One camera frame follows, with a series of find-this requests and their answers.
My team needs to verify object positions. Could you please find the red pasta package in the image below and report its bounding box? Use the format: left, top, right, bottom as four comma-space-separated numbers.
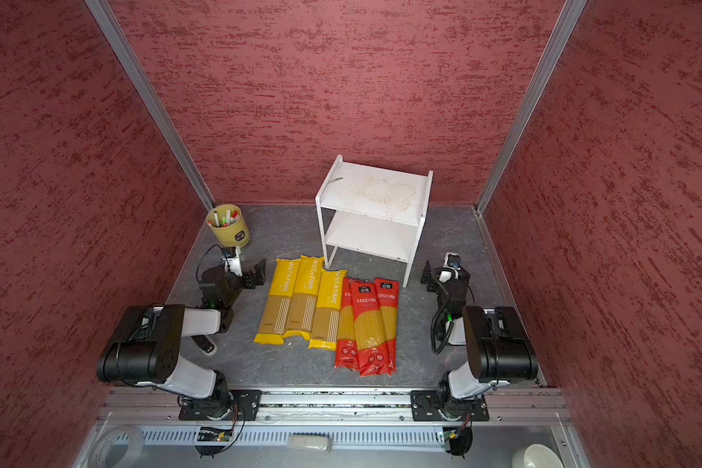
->
349, 280, 392, 376
374, 278, 400, 374
335, 278, 359, 372

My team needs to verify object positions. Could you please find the small white remote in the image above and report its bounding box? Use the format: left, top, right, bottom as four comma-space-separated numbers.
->
287, 434, 333, 452

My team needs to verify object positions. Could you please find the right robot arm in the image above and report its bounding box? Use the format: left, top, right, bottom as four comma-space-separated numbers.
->
411, 253, 539, 422

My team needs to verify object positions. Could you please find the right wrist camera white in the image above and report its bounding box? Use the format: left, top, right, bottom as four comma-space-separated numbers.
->
444, 252, 462, 276

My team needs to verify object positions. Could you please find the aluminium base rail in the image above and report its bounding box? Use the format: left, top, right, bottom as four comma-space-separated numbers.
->
95, 386, 573, 426

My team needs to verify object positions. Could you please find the yellow pasta package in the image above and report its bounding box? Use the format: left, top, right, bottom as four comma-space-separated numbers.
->
283, 255, 324, 340
253, 259, 301, 345
308, 270, 346, 351

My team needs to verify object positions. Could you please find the white two-tier shelf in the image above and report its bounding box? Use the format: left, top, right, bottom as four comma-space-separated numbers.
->
315, 155, 434, 287

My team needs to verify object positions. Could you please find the aluminium corner post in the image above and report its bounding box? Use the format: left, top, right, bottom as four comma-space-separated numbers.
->
85, 0, 216, 210
475, 0, 587, 218

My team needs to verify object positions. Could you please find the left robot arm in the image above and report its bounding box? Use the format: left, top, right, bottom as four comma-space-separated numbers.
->
97, 259, 266, 421

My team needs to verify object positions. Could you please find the tape roll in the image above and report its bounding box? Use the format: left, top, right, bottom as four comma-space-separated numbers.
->
86, 424, 146, 468

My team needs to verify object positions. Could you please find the yellow pen holder cup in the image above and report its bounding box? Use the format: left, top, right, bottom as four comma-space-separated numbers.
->
206, 204, 250, 248

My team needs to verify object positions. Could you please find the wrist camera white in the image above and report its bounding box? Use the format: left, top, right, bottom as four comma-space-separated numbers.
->
444, 252, 462, 276
220, 247, 243, 277

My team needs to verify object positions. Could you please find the white cable duct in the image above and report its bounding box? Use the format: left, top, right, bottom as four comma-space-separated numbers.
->
140, 424, 446, 452

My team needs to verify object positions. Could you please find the left aluminium corner post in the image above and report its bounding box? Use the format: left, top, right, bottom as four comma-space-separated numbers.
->
85, 0, 216, 210

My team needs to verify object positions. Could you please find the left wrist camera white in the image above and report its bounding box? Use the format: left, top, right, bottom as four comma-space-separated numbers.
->
220, 247, 243, 277

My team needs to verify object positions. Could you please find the right aluminium corner post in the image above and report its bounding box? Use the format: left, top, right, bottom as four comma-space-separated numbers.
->
475, 0, 587, 218

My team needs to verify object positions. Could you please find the white bowl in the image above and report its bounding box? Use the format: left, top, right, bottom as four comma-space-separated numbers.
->
511, 444, 565, 468

